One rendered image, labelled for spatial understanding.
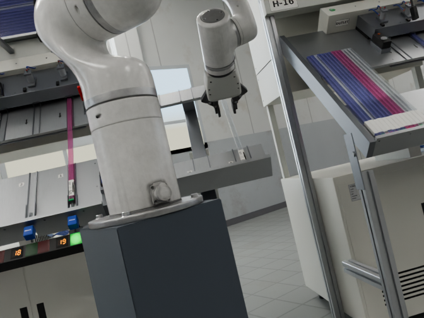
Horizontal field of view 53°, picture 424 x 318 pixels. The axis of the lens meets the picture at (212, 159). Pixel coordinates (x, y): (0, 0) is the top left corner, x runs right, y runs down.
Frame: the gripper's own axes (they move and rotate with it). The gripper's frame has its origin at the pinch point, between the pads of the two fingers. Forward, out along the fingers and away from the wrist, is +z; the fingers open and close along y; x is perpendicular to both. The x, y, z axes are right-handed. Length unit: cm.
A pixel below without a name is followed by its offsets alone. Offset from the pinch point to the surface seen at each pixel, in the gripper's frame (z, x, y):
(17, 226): -2, 27, 60
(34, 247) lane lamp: 0, 34, 56
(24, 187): 0, 13, 61
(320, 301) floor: 119, 23, -30
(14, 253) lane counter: -1, 34, 61
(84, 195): 1.3, 19.7, 44.3
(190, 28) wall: 221, -390, -13
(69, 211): -2, 26, 47
